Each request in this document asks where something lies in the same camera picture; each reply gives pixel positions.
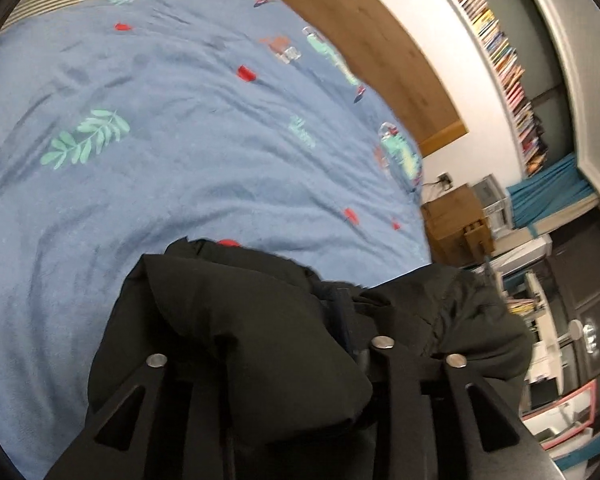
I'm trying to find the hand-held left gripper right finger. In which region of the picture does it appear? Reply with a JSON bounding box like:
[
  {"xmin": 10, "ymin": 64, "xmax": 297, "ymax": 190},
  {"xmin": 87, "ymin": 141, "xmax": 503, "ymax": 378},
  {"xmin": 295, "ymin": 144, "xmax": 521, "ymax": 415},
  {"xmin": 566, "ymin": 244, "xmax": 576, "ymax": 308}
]
[{"xmin": 332, "ymin": 287, "xmax": 563, "ymax": 480}]

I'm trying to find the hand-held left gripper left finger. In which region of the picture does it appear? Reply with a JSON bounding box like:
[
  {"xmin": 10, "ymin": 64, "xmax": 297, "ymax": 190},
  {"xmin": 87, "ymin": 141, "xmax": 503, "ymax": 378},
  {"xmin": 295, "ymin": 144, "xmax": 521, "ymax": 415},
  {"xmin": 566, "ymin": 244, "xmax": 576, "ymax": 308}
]
[{"xmin": 45, "ymin": 353, "xmax": 231, "ymax": 480}]

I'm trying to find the black hooded puffer jacket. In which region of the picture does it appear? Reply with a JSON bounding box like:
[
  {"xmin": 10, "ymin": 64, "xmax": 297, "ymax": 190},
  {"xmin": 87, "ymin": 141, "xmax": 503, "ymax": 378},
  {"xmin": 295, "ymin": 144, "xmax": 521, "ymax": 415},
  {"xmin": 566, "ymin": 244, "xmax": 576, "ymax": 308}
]
[{"xmin": 87, "ymin": 237, "xmax": 533, "ymax": 448}]

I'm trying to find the wooden nightstand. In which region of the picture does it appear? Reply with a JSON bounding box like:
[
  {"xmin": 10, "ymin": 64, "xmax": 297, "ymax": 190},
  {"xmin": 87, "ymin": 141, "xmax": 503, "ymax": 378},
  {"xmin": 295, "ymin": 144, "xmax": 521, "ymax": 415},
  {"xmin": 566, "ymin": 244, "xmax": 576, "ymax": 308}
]
[{"xmin": 421, "ymin": 184, "xmax": 496, "ymax": 267}]

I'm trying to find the white cabinet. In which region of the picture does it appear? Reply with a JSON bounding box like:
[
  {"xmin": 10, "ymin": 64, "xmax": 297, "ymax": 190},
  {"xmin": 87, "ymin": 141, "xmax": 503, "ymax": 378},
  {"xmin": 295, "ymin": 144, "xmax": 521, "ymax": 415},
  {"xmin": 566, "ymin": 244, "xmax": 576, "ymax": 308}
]
[{"xmin": 487, "ymin": 237, "xmax": 551, "ymax": 273}]

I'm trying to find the grey printer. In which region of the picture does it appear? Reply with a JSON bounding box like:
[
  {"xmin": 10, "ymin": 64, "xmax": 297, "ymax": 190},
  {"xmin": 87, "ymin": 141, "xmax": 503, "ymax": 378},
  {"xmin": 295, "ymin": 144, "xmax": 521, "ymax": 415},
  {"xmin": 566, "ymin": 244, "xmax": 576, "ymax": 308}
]
[{"xmin": 472, "ymin": 174, "xmax": 511, "ymax": 233}]

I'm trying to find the white desk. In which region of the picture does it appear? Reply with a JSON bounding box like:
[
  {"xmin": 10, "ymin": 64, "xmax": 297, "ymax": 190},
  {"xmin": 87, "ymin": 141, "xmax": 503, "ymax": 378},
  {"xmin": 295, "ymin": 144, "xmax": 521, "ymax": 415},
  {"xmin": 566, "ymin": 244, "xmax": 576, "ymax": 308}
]
[{"xmin": 495, "ymin": 267, "xmax": 588, "ymax": 411}]

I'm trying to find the blue printed bed blanket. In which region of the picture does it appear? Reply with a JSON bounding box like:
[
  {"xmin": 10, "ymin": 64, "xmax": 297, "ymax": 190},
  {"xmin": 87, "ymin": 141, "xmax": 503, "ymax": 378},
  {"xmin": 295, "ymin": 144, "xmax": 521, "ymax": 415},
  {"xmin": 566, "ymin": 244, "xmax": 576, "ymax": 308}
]
[{"xmin": 0, "ymin": 0, "xmax": 433, "ymax": 480}]

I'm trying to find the white round desk lamp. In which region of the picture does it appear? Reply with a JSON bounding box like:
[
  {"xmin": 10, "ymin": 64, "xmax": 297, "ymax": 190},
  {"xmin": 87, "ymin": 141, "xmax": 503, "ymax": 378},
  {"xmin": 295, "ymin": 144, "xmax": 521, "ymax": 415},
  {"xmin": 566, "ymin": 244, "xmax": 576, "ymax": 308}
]
[{"xmin": 555, "ymin": 319, "xmax": 600, "ymax": 356}]

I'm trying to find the teal curtain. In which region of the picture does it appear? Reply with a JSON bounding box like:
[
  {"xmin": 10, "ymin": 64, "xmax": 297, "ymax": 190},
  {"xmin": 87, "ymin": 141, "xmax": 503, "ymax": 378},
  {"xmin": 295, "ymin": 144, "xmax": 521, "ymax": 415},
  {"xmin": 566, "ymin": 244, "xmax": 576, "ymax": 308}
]
[{"xmin": 507, "ymin": 154, "xmax": 596, "ymax": 228}]

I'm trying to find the white box with red rim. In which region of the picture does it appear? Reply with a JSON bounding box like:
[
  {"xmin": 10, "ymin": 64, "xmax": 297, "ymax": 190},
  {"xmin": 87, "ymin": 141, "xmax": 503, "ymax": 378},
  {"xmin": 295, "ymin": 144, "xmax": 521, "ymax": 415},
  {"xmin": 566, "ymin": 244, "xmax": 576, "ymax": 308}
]
[{"xmin": 522, "ymin": 380, "xmax": 598, "ymax": 451}]

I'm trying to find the teal cloth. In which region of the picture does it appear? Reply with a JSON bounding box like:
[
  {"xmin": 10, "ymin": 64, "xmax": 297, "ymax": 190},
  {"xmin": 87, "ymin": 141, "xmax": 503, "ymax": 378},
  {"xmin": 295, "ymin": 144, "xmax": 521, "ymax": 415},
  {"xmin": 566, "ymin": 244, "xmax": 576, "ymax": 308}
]
[{"xmin": 550, "ymin": 427, "xmax": 600, "ymax": 471}]

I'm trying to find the wooden headboard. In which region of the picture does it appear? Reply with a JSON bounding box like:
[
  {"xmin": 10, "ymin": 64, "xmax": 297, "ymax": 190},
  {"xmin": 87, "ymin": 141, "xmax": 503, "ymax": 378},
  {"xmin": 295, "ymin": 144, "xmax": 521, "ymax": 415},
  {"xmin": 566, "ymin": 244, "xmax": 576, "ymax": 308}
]
[{"xmin": 252, "ymin": 0, "xmax": 468, "ymax": 157}]

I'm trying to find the row of books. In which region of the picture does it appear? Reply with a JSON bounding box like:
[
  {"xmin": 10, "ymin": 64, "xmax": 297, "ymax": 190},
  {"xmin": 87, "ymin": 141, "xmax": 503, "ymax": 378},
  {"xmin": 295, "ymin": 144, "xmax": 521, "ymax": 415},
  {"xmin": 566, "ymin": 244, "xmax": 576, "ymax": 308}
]
[{"xmin": 425, "ymin": 0, "xmax": 548, "ymax": 177}]

